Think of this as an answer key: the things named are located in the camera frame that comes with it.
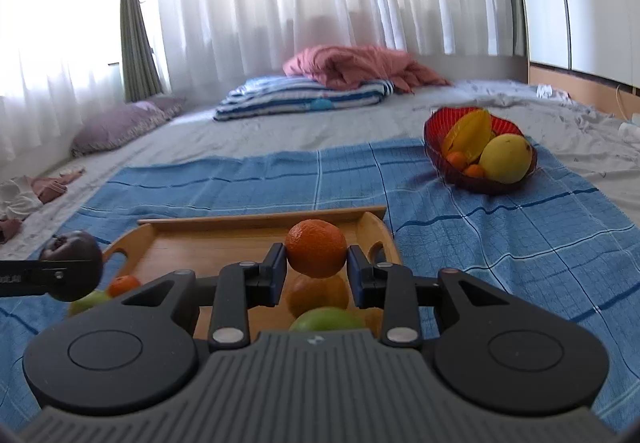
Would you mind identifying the dark pink garment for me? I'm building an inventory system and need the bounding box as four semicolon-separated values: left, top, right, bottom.
0;218;23;244

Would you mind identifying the grey bed sheet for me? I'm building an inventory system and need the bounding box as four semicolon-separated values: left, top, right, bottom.
0;78;640;264

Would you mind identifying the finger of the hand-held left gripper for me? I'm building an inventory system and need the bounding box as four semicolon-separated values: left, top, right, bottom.
0;258;105;300

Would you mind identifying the yellow mango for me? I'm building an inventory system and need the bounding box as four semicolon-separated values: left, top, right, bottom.
479;133;533;185

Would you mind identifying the blue white striped pillow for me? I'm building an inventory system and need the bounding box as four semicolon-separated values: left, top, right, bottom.
214;76;396;122

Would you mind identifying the blue checked blanket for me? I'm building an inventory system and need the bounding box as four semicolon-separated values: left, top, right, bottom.
0;138;640;429

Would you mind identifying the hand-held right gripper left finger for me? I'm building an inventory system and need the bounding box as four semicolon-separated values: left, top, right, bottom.
120;243;290;352

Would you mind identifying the wooden tray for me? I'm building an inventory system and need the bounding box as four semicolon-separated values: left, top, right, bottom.
100;206;403;341

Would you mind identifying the pink quilt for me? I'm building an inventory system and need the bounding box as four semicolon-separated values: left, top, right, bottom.
283;44;453;94

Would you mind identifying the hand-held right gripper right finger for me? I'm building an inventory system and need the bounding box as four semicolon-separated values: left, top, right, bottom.
346;244;521;351

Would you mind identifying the green apple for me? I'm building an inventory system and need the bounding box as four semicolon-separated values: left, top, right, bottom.
289;307;366;333
67;289;115;319

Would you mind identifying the orange mandarin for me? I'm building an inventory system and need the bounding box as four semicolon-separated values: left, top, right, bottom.
284;219;348;279
106;274;142;299

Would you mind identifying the purple pillow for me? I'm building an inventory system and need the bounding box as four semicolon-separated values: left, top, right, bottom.
70;96;187;157

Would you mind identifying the red glass fruit bowl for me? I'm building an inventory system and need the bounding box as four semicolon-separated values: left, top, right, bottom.
423;106;538;195

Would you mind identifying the large dull orange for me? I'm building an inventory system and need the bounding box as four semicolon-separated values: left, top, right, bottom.
286;273;350;319

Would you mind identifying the white garment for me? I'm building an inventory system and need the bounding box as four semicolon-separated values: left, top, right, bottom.
0;176;43;221

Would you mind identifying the yellow starfruit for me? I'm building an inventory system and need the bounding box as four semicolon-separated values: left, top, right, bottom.
441;108;496;164

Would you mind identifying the wooden bed side board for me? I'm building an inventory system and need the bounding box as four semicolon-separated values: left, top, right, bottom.
528;60;640;119

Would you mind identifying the white cable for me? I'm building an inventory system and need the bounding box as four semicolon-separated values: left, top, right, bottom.
615;83;632;119

